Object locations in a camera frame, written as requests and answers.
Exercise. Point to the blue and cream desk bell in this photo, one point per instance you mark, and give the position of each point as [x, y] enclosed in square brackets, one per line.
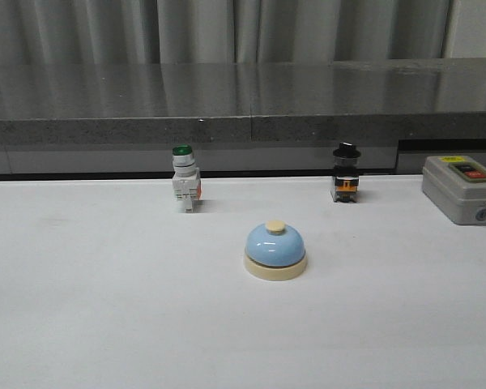
[275, 251]

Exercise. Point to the black rotary selector switch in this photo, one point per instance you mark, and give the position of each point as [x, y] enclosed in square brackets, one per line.
[345, 180]

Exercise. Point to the grey push-button control box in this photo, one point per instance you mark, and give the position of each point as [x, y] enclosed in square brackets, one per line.
[457, 186]

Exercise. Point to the grey pleated curtain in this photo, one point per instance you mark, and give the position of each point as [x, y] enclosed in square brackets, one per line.
[108, 32]

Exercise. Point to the grey stone counter ledge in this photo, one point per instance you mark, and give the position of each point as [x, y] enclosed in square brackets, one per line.
[273, 118]

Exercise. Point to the green pushbutton switch white body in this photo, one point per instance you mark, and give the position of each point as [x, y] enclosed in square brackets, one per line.
[187, 186]

